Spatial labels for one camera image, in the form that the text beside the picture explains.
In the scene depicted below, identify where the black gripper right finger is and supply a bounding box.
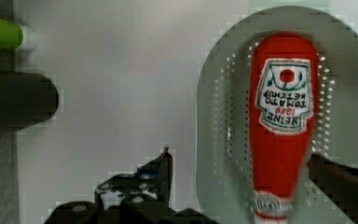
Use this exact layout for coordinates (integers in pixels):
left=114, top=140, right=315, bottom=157
left=307, top=153, right=358, bottom=224

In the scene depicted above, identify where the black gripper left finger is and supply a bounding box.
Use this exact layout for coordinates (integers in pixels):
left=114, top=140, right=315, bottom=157
left=44, top=147, right=218, bottom=224

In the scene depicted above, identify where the red plush ketchup bottle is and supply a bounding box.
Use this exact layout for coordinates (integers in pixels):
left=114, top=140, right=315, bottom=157
left=249, top=32, right=319, bottom=224

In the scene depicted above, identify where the pale green oval strainer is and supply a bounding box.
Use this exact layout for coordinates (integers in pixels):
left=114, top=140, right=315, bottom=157
left=196, top=6, right=358, bottom=224

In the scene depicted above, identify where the black cylinder object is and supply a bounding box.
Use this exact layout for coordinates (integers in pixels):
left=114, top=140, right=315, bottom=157
left=0, top=70, right=60, bottom=136

